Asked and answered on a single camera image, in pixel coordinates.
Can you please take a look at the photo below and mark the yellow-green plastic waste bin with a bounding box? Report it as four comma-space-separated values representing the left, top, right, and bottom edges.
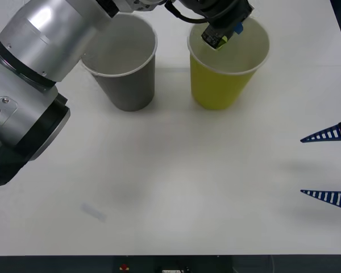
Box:
187, 17, 271, 111

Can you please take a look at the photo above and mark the black and silver drink can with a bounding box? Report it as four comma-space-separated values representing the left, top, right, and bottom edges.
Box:
201, 24, 229, 53

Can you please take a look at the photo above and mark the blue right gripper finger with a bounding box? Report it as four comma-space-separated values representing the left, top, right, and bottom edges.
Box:
300, 117, 341, 143
300, 189, 341, 213

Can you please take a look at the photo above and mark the grey plastic waste bin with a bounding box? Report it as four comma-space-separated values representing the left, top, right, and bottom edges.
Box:
80, 13, 159, 113

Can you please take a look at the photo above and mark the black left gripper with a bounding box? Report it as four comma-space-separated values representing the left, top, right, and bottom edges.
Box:
198, 0, 255, 38

